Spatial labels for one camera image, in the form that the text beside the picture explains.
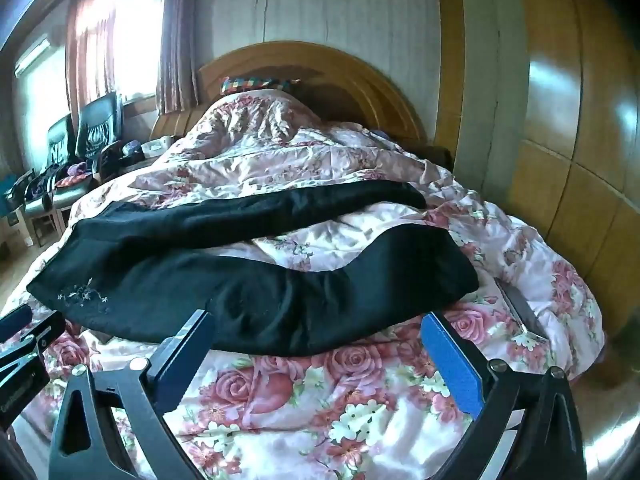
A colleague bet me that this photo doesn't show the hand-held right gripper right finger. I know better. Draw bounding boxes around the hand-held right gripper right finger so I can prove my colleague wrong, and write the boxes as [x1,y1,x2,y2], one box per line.
[420,312,587,480]

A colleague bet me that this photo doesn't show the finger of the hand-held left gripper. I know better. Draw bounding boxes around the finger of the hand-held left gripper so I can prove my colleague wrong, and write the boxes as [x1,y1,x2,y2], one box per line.
[0,305,67,377]

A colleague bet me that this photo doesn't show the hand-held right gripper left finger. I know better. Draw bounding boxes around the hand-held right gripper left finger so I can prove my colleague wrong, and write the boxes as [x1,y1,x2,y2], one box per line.
[47,309,217,480]

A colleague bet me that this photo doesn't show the black pants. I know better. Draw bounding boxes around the black pants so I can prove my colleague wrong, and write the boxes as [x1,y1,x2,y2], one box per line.
[26,180,482,358]

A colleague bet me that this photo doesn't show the dark flat object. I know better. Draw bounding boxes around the dark flat object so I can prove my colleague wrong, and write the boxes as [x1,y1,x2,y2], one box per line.
[495,277,547,342]

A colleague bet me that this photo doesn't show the pink floral quilt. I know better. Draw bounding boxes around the pink floral quilt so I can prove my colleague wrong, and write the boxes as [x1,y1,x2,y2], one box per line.
[10,87,608,480]

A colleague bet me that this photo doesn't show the pink purple cloth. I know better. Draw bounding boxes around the pink purple cloth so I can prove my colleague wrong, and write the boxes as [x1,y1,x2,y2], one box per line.
[54,159,95,188]

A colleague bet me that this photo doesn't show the black leather chair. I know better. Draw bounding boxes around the black leather chair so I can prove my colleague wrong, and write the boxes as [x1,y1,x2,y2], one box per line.
[75,91,126,176]
[21,112,86,223]

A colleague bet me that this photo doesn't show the cluttered bedside table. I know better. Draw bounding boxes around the cluttered bedside table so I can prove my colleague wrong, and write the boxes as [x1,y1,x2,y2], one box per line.
[94,134,173,184]

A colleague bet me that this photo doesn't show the colourful checked pillow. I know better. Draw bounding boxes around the colourful checked pillow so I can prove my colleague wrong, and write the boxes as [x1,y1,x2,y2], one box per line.
[220,76,302,97]

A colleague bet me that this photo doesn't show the white air conditioner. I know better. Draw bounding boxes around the white air conditioner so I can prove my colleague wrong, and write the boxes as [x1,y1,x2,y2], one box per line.
[14,34,54,79]

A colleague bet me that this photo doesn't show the wooden wardrobe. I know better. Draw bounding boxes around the wooden wardrobe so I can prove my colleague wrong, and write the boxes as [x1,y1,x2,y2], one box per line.
[434,0,640,321]

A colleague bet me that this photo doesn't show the bright large window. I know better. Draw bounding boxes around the bright large window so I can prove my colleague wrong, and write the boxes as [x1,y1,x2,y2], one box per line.
[75,0,170,107]

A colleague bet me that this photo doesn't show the wooden headboard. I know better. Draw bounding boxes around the wooden headboard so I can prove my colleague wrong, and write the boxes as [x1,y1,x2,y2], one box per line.
[150,42,429,145]

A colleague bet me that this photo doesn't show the reddish brown curtain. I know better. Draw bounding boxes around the reddish brown curtain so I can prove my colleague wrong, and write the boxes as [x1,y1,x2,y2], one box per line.
[156,0,202,114]

